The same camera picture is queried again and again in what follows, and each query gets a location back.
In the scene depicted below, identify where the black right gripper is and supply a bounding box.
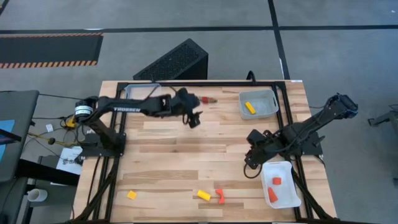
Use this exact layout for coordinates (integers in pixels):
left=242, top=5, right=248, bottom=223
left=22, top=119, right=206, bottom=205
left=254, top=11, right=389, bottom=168
left=244, top=132, right=284, bottom=170

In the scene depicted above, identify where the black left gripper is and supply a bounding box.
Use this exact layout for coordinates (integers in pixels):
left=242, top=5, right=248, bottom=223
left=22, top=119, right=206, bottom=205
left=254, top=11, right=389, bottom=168
left=170, top=88, right=206, bottom=116

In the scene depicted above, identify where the white plastic bin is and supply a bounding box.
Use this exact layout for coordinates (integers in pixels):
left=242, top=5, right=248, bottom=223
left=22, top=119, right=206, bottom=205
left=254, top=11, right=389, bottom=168
left=260, top=161, right=302, bottom=209

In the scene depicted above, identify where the black perforated case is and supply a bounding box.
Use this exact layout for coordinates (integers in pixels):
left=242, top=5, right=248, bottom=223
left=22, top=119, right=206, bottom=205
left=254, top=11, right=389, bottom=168
left=132, top=38, right=209, bottom=81

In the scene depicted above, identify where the yellow rectangular block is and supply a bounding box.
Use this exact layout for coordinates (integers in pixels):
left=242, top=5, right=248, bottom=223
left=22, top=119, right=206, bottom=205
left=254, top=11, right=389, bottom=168
left=244, top=101, right=257, bottom=115

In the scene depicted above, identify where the light grey plastic bin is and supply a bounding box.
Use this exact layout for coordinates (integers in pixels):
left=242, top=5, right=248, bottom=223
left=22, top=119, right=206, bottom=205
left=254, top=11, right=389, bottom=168
left=238, top=89, right=280, bottom=121

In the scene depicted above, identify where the yellow cylinder block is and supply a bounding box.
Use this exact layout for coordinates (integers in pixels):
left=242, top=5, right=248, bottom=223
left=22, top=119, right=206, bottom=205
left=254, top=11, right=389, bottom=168
left=197, top=189, right=211, bottom=202

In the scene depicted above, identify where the clear plastic bin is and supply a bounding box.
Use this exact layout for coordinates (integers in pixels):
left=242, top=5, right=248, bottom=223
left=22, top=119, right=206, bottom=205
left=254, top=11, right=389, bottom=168
left=125, top=83, right=162, bottom=100

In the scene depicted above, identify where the black tripod stand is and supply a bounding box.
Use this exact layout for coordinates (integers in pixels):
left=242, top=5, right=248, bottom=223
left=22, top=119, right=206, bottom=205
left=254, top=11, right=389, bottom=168
left=368, top=104, right=398, bottom=127

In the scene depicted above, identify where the white printed paper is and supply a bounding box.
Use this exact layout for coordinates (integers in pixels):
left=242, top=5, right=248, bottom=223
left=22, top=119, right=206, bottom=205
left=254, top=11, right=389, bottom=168
left=55, top=146, right=83, bottom=175

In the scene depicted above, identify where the black hazard-striped floor mat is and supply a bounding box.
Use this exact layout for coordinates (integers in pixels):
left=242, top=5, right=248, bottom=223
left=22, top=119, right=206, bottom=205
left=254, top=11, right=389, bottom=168
left=0, top=32, right=104, bottom=69

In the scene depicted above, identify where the grey cart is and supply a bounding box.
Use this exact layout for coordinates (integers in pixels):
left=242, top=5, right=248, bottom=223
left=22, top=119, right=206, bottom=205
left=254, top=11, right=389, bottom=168
left=0, top=90, right=40, bottom=183

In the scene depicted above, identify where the white cup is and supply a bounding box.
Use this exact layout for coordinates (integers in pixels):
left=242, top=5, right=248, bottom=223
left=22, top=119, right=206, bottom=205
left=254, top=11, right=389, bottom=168
left=27, top=189, right=49, bottom=202

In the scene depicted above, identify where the blue tablet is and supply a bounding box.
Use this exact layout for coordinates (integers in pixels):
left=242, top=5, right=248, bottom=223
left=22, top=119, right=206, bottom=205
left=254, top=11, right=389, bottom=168
left=0, top=119, right=16, bottom=162

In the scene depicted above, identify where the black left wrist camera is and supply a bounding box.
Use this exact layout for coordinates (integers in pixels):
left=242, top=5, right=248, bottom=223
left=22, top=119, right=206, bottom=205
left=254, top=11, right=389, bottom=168
left=185, top=111, right=203, bottom=129

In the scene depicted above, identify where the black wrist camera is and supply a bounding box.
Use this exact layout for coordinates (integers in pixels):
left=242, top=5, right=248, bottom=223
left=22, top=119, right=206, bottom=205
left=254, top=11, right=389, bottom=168
left=185, top=111, right=203, bottom=129
left=247, top=129, right=265, bottom=146

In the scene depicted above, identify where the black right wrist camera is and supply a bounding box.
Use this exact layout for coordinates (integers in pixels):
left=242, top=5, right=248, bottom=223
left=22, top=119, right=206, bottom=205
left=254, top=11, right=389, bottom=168
left=247, top=129, right=265, bottom=146

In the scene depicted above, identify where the black table frame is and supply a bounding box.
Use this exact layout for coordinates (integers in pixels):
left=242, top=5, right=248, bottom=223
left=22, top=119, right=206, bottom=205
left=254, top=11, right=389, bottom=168
left=71, top=80, right=340, bottom=224

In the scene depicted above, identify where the yellow cable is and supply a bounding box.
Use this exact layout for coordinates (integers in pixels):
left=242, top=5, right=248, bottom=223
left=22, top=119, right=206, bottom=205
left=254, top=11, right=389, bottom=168
left=27, top=132, right=78, bottom=147

